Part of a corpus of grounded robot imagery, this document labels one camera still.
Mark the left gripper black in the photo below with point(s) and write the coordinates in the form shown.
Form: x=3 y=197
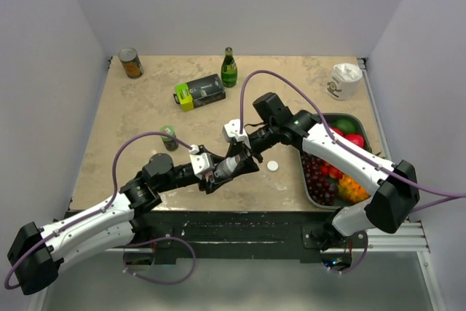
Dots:
x=212 y=183

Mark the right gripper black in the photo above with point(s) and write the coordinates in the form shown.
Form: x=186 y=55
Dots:
x=245 y=166

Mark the grey pill bottle white cap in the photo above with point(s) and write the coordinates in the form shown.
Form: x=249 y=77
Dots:
x=226 y=167

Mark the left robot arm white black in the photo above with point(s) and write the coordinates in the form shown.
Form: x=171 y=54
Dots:
x=38 y=254

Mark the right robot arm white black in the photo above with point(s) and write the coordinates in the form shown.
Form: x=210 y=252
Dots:
x=390 y=200

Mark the green lid small jar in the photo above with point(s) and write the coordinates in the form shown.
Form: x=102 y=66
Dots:
x=169 y=140

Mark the green black product box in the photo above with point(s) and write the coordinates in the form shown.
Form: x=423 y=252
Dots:
x=199 y=92

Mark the green glass bottle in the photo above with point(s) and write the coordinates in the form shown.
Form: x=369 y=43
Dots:
x=229 y=70

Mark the red apples cluster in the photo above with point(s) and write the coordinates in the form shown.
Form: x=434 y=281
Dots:
x=329 y=171

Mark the red grape bunch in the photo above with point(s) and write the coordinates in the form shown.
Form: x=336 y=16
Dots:
x=320 y=190

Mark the grey fruit tray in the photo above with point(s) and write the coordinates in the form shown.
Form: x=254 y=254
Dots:
x=331 y=118

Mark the green lime fruit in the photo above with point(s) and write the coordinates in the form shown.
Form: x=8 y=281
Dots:
x=346 y=126

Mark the yellow orange dragon fruit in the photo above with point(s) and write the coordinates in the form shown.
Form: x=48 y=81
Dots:
x=351 y=191

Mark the red round fruit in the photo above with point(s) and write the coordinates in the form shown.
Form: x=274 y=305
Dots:
x=355 y=138

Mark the white paper bag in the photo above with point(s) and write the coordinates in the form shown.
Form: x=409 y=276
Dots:
x=344 y=81

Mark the tin can fruit label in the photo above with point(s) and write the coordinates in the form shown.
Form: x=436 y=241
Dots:
x=131 y=62

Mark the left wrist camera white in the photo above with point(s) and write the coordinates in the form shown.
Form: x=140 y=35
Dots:
x=201 y=164

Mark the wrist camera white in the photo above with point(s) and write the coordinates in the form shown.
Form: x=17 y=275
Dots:
x=201 y=164
x=233 y=132

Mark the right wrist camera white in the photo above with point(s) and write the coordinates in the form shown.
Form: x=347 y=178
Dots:
x=233 y=132

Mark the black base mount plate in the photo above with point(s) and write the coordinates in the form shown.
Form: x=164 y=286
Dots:
x=119 y=235

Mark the aluminium frame rail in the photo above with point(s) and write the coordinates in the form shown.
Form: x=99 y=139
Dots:
x=411 y=240

